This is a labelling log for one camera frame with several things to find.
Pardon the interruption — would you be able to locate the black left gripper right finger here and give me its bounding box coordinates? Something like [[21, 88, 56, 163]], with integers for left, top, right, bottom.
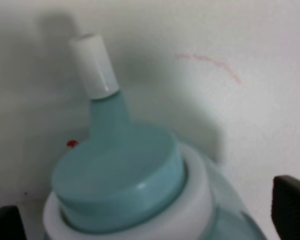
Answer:
[[272, 175, 300, 240]]

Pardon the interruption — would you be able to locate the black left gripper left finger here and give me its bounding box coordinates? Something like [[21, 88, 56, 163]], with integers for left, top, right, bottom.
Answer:
[[0, 205, 27, 240]]

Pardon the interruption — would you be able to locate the teal electric pencil sharpener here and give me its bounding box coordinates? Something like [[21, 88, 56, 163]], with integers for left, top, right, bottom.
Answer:
[[43, 34, 265, 240]]

